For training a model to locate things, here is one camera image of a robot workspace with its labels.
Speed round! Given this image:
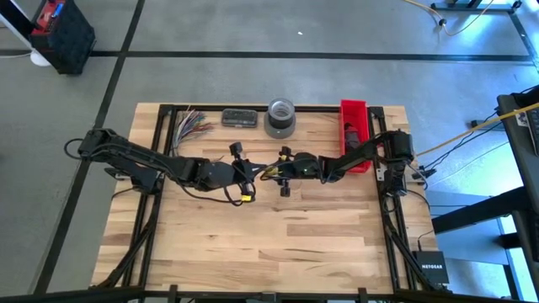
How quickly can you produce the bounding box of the red plastic bin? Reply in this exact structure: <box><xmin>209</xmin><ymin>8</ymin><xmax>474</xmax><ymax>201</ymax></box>
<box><xmin>339</xmin><ymin>98</ymin><xmax>374</xmax><ymax>174</ymax></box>

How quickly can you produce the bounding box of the black bundled cord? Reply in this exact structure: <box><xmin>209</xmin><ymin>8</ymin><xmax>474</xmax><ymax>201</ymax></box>
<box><xmin>343</xmin><ymin>121</ymin><xmax>362</xmax><ymax>152</ymax></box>

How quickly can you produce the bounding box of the black floor stand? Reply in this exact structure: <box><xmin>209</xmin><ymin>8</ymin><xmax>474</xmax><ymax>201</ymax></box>
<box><xmin>430</xmin><ymin>0</ymin><xmax>524</xmax><ymax>13</ymax></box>

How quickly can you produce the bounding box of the black Netgear switch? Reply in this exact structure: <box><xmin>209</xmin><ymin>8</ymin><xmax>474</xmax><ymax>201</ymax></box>
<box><xmin>411</xmin><ymin>250</ymin><xmax>451</xmax><ymax>285</ymax></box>

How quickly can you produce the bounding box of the dark grey plastic case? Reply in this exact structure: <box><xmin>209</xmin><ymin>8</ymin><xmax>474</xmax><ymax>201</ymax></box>
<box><xmin>221</xmin><ymin>108</ymin><xmax>259</xmax><ymax>129</ymax></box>

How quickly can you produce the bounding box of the black tape roll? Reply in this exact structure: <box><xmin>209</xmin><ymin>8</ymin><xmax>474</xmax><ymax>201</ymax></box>
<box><xmin>267</xmin><ymin>98</ymin><xmax>296</xmax><ymax>130</ymax></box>

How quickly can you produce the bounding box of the yellow hanging power cord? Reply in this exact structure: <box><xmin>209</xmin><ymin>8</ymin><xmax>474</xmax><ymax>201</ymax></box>
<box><xmin>415</xmin><ymin>102</ymin><xmax>539</xmax><ymax>157</ymax></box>

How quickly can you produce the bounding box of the white post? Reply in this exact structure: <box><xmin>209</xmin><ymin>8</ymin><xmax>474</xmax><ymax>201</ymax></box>
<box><xmin>0</xmin><ymin>0</ymin><xmax>51</xmax><ymax>68</ymax></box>

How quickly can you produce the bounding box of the black crate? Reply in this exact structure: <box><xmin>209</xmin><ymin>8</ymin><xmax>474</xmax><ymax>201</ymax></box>
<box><xmin>28</xmin><ymin>0</ymin><xmax>97</xmax><ymax>76</ymax></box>

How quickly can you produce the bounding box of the yellow extension cord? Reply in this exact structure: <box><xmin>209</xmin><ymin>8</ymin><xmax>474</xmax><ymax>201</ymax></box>
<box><xmin>403</xmin><ymin>0</ymin><xmax>496</xmax><ymax>38</ymax></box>

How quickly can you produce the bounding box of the multicoloured wire bundle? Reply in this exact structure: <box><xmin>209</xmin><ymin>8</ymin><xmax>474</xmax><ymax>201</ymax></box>
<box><xmin>170</xmin><ymin>107</ymin><xmax>224</xmax><ymax>163</ymax></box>

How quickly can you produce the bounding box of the grey tape roll holder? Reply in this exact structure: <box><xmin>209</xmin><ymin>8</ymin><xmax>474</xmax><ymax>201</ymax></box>
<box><xmin>263</xmin><ymin>109</ymin><xmax>297</xmax><ymax>140</ymax></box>

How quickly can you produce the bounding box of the black desk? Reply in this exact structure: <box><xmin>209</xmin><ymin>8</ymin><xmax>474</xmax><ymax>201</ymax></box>
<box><xmin>431</xmin><ymin>83</ymin><xmax>539</xmax><ymax>264</ymax></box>

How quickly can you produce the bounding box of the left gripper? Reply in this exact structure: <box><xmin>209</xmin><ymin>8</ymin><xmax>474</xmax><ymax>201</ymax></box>
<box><xmin>195</xmin><ymin>141</ymin><xmax>270</xmax><ymax>205</ymax></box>

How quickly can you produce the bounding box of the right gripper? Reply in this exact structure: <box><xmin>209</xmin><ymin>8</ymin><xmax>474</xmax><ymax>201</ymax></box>
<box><xmin>261</xmin><ymin>145</ymin><xmax>325</xmax><ymax>198</ymax></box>

